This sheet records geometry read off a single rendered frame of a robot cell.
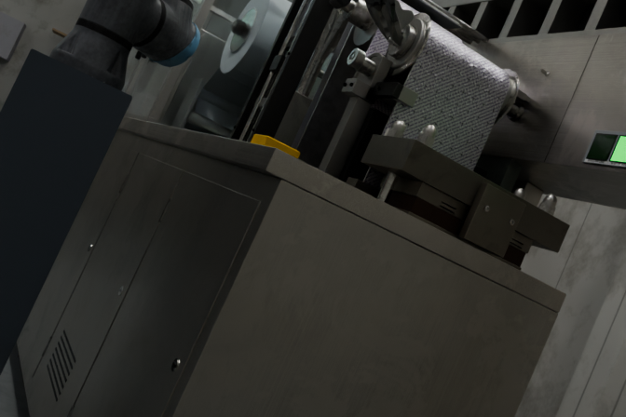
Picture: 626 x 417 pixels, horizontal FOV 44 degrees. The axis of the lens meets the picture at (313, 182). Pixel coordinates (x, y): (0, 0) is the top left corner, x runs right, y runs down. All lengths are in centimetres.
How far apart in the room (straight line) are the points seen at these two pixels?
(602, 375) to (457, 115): 349
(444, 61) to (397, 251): 49
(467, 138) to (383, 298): 49
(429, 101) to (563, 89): 31
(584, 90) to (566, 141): 11
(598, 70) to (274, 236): 82
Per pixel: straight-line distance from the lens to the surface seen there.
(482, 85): 169
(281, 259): 123
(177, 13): 169
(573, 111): 170
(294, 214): 122
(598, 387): 499
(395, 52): 164
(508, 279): 146
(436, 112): 163
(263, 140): 133
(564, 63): 180
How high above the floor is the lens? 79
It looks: 4 degrees up
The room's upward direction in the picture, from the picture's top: 24 degrees clockwise
